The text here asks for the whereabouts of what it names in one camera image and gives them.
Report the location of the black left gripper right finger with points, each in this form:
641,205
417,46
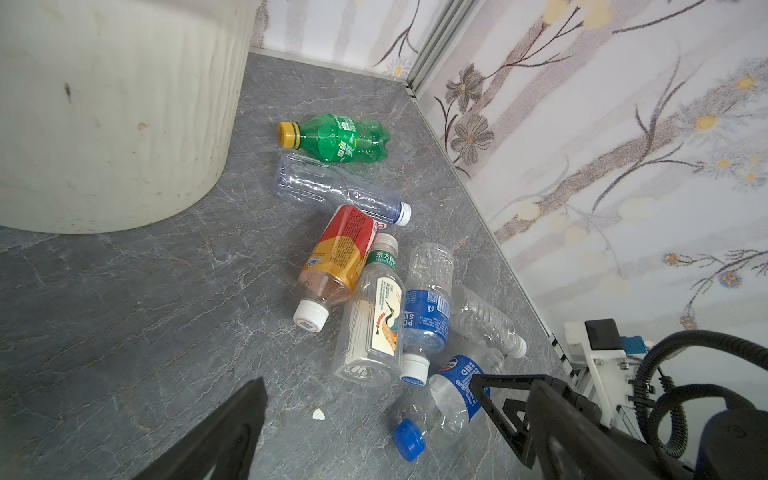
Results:
547,423

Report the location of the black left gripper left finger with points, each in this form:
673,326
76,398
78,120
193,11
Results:
223,445

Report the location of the pepsi bottle blue cap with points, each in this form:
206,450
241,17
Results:
437,415

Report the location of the blue label bottle white cap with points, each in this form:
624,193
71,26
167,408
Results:
425,325

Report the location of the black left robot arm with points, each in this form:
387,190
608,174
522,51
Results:
733,445

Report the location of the cream plastic waste bin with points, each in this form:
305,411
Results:
116,114

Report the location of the clear ribbed bottle white cap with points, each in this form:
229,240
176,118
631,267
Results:
479,321

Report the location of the clear bottle green white label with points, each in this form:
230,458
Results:
366,351

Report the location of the red yellow label tea bottle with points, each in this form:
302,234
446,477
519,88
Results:
334,267

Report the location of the clear crushed bottle white cap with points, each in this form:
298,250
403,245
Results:
322,187

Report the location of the green bottle yellow cap right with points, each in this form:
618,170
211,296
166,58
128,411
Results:
334,138

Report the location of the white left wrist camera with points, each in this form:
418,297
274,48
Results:
604,367

